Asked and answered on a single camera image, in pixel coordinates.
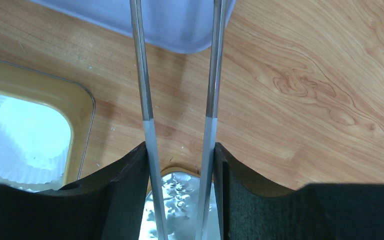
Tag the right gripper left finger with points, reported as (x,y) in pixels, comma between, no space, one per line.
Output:
(105,205)

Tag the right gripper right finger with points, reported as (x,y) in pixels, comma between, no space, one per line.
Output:
(252,207)

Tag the metal tongs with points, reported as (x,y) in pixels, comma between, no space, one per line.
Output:
(211,118)

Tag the silver tin lid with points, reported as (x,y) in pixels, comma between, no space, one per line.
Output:
(180,189)

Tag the white paper cupcake liner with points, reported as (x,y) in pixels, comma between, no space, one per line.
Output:
(34,142)

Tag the gold cookie tin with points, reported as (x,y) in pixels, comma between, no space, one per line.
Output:
(71,99)

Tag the lavender tray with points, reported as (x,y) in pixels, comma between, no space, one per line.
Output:
(179,26)

